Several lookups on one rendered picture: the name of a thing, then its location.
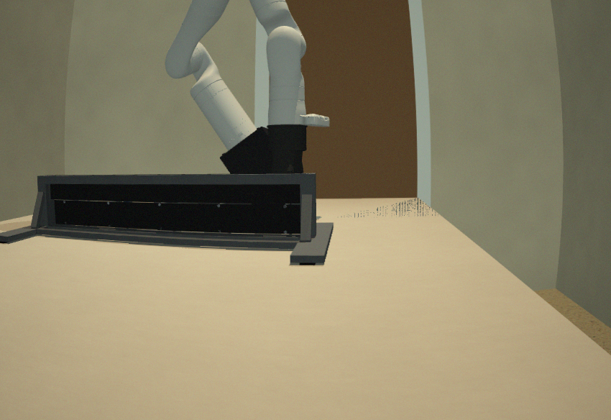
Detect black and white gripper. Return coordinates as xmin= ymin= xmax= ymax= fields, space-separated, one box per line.
xmin=267 ymin=99 xmax=329 ymax=173

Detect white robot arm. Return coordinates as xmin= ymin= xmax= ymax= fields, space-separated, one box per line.
xmin=165 ymin=0 xmax=306 ymax=151

